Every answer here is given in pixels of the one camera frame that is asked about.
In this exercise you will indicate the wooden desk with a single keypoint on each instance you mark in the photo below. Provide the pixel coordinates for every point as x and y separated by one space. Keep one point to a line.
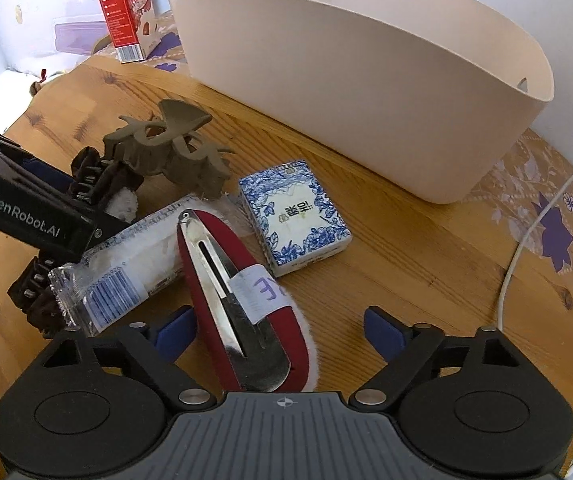
391 250

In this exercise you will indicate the olive hair claw clip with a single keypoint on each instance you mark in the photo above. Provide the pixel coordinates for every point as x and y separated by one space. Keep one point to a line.
166 145

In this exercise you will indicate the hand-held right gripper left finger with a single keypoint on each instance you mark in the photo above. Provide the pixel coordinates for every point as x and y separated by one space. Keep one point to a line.
176 329

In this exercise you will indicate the packaged white fluffy hair clip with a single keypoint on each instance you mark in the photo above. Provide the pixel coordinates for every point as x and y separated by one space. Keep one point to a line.
116 270

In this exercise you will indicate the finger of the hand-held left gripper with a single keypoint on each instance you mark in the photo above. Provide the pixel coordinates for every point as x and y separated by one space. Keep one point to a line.
46 175

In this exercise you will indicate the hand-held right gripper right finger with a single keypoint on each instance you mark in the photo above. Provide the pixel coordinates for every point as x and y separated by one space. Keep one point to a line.
384 327

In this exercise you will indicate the brown fuzzy hair claw clip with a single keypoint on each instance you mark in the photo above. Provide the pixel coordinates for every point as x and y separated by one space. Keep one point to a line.
111 185

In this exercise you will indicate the clear plastic case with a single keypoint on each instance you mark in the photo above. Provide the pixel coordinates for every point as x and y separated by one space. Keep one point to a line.
79 37

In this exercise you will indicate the blue white floral tissue packet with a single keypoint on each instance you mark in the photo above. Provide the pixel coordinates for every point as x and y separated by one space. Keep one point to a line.
296 220

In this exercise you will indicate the red milk carton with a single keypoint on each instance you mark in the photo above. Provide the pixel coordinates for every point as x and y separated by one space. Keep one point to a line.
126 10

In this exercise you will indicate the red metal snap hair clip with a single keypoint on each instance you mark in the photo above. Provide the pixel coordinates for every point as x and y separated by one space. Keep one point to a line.
261 320

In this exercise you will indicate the beige plastic basket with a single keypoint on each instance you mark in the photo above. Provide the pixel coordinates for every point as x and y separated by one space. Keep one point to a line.
356 75

